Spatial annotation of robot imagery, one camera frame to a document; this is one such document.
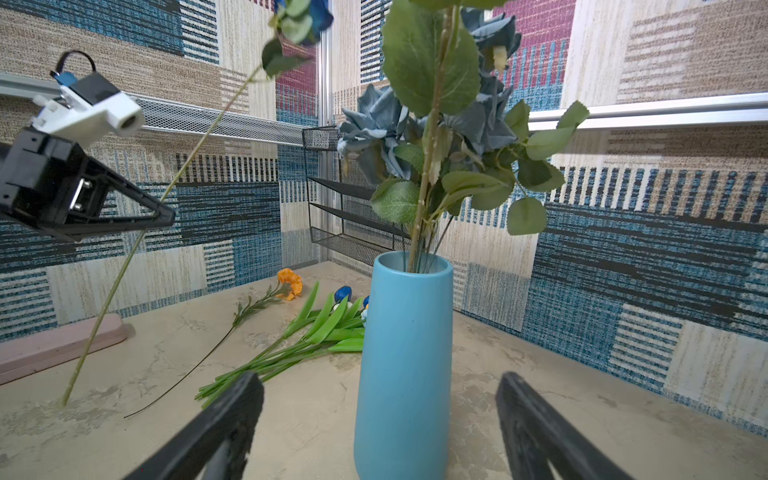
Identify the light blue tulip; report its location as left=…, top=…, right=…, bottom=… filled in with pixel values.
left=195, top=285, right=369, bottom=407

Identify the white wire mesh basket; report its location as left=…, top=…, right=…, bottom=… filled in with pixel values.
left=129, top=94, right=305, bottom=147

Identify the dusty blue rose bouquet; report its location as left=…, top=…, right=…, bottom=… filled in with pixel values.
left=335, top=8, right=592, bottom=274

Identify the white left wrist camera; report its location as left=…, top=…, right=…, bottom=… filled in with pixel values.
left=31, top=50, right=145, bottom=148

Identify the orange marigold flower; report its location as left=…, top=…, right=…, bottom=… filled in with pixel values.
left=124, top=268, right=303, bottom=419

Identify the deep blue rose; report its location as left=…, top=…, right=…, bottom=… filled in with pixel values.
left=61, top=0, right=335, bottom=408

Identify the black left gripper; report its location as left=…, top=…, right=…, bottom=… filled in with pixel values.
left=1, top=127, right=175, bottom=242

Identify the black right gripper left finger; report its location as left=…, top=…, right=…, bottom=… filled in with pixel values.
left=127, top=373, right=264, bottom=479

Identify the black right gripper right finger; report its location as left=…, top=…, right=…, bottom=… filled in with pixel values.
left=495, top=372, right=630, bottom=479

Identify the black wire mesh shelf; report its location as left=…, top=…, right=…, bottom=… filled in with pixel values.
left=302, top=126, right=410, bottom=267

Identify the light blue ceramic vase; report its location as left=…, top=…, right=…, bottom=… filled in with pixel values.
left=354, top=251, right=453, bottom=479

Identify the pink tray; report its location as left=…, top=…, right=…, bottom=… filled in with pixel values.
left=1, top=314, right=129, bottom=384

